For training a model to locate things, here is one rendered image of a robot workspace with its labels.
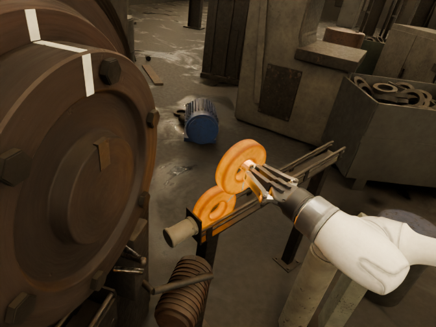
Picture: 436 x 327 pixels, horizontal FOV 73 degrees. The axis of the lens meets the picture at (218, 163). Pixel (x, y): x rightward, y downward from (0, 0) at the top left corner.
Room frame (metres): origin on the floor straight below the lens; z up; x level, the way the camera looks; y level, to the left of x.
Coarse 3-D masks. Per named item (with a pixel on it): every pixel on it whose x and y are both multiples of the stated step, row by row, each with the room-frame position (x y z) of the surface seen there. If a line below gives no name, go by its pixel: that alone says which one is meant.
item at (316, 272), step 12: (312, 252) 0.77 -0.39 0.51; (312, 264) 0.75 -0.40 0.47; (324, 264) 0.72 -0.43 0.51; (300, 276) 0.77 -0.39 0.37; (312, 276) 0.73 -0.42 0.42; (324, 276) 0.72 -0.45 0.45; (300, 288) 0.75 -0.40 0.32; (312, 288) 0.73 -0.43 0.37; (324, 288) 0.73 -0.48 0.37; (288, 300) 0.78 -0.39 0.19; (300, 300) 0.73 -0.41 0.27; (312, 300) 0.72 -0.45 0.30; (288, 312) 0.75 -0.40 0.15; (300, 312) 0.72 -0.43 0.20; (312, 312) 0.73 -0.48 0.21; (288, 324) 0.74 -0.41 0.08; (300, 324) 0.72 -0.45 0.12
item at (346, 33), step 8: (328, 32) 4.89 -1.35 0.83; (336, 32) 4.78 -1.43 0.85; (344, 32) 4.74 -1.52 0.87; (352, 32) 4.83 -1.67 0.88; (360, 32) 5.00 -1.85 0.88; (328, 40) 4.85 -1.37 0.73; (336, 40) 4.76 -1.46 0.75; (344, 40) 4.72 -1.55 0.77; (352, 40) 4.71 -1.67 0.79; (360, 40) 4.77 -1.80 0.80
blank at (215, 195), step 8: (208, 192) 0.69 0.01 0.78; (216, 192) 0.69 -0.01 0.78; (224, 192) 0.71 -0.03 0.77; (200, 200) 0.67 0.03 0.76; (208, 200) 0.67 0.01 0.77; (216, 200) 0.69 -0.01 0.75; (224, 200) 0.71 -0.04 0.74; (232, 200) 0.74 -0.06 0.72; (200, 208) 0.65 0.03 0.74; (208, 208) 0.67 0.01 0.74; (216, 208) 0.73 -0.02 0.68; (224, 208) 0.72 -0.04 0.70; (232, 208) 0.74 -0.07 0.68; (200, 216) 0.65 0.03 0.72; (208, 216) 0.67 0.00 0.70; (216, 216) 0.71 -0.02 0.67
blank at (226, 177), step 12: (240, 144) 0.64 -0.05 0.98; (252, 144) 0.65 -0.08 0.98; (228, 156) 0.61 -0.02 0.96; (240, 156) 0.62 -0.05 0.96; (252, 156) 0.65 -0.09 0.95; (264, 156) 0.69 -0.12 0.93; (228, 168) 0.59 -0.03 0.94; (216, 180) 0.61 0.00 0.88; (228, 180) 0.60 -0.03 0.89; (240, 180) 0.64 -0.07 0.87; (228, 192) 0.61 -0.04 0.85
